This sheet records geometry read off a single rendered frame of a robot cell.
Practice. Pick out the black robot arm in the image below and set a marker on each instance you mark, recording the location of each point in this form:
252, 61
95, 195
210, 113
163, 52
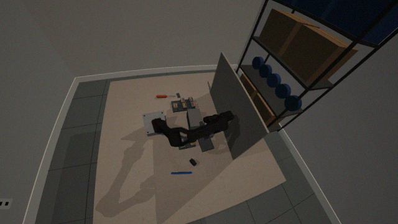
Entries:
218, 122

